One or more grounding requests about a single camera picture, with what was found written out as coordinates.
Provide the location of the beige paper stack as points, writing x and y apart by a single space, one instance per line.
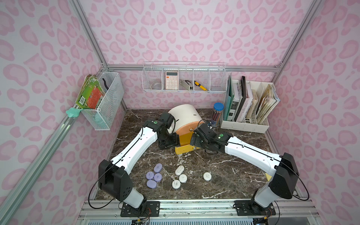
268 101

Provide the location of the white earphone case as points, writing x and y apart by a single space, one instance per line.
207 176
176 184
183 178

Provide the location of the pink calculator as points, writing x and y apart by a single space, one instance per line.
172 80

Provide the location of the mint green wall hook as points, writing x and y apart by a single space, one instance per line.
73 112

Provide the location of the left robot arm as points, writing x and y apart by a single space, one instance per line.
114 175

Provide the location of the blue lid pencil jar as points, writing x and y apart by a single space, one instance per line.
216 114

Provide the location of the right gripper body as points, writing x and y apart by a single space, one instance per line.
197 140

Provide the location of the grey stapler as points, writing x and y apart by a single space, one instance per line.
186 84

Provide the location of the white mesh side basket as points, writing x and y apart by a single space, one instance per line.
102 118

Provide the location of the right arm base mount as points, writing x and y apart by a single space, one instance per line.
250 208

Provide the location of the aluminium front rail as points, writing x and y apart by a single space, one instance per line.
200 212

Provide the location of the yellow sticky note pad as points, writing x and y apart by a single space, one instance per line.
268 177

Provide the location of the black book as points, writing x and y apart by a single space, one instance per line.
243 93

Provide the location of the yellow drawer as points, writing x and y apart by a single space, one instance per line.
185 144

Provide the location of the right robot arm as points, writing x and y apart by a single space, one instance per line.
282 168

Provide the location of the tape roll in shelf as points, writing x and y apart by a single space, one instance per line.
156 86

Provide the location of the purple earphone case left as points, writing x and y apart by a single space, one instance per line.
150 175

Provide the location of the white earphone case right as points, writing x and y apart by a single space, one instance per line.
207 176

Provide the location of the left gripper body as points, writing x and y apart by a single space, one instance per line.
168 139

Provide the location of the green red booklet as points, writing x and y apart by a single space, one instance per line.
91 93

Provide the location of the white wire wall shelf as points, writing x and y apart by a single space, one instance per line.
180 76

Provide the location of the white earphone case lower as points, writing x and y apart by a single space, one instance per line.
176 184

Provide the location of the pink white book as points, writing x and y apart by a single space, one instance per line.
247 104

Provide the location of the purple earphone case middle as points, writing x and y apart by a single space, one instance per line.
158 177

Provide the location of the white round drawer cabinet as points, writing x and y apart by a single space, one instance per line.
184 114

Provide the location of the white earphone case middle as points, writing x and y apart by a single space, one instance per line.
183 178

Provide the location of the yellow utility knife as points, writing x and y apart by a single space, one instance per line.
200 86

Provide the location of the green folder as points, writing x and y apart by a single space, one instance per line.
229 98

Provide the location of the orange top drawer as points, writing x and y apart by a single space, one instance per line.
187 128

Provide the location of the purple earphone case upper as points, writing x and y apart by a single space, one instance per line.
158 167

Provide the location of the white file organizer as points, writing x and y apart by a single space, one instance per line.
250 122

